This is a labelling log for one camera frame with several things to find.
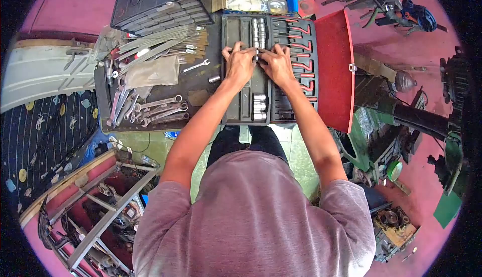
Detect rusty engine part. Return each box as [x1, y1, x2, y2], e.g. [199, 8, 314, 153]
[371, 205, 419, 263]

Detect person's right hand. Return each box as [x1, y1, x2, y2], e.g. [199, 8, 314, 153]
[258, 44, 299, 90]

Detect grey plastic bag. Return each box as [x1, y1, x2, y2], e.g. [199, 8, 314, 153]
[124, 55, 180, 90]

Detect bundle of metal rods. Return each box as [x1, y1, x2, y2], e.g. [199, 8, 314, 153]
[116, 25, 210, 75]

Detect person's body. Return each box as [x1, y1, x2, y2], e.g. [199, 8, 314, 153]
[133, 150, 376, 277]

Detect person's right fingers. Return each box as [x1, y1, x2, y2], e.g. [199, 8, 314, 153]
[258, 44, 292, 66]

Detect pile of wrenches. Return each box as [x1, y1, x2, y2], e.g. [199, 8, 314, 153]
[106, 85, 191, 128]

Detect clear crumpled plastic bag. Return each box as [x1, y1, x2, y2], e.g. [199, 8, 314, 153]
[88, 26, 126, 64]

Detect dark patterned mattress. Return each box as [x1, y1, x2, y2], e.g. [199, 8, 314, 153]
[0, 90, 101, 219]

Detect cardboard box with plastic bags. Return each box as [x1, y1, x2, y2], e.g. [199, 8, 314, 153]
[211, 0, 302, 15]

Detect row of chrome sockets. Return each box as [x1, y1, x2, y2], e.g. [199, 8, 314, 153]
[251, 18, 267, 49]

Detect green motorcycle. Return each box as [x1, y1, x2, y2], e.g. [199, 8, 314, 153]
[331, 47, 471, 229]

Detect person's left hand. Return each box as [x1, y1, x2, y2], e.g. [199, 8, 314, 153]
[221, 42, 260, 88]

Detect open red tool case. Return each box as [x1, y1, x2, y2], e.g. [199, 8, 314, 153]
[220, 10, 355, 134]

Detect person's legs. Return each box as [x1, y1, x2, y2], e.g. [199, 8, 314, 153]
[206, 125, 290, 168]

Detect black plastic socket case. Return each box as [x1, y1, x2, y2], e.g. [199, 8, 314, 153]
[110, 0, 215, 38]

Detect grey metal frame rack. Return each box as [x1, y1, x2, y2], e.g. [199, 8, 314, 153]
[37, 160, 162, 277]

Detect row of red-handled keys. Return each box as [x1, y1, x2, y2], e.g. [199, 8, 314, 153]
[271, 17, 319, 103]

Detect small combination wrench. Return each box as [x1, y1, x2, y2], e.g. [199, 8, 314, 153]
[179, 59, 210, 74]

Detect person's left fingers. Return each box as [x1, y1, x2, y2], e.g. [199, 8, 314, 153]
[233, 42, 260, 61]

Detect pile of power tools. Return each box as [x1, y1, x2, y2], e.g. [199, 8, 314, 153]
[321, 0, 449, 35]

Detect white panelled door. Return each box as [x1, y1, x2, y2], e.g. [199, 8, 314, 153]
[0, 38, 99, 114]

